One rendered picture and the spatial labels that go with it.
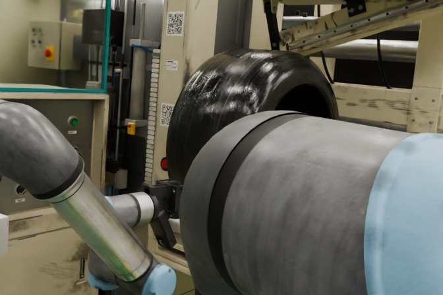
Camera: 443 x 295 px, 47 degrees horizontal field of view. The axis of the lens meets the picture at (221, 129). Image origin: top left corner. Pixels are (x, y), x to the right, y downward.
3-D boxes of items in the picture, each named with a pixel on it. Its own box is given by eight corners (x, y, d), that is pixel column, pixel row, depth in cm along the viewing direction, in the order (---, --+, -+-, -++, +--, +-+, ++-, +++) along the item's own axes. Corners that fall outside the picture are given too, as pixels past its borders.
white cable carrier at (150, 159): (144, 189, 174) (152, 49, 168) (154, 187, 178) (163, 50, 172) (152, 191, 171) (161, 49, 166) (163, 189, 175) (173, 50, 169)
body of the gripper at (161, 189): (194, 184, 122) (157, 189, 113) (191, 218, 123) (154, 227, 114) (173, 178, 127) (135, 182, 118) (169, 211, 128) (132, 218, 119)
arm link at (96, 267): (111, 301, 103) (115, 248, 101) (78, 282, 110) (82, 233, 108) (141, 290, 109) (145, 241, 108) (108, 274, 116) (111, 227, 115)
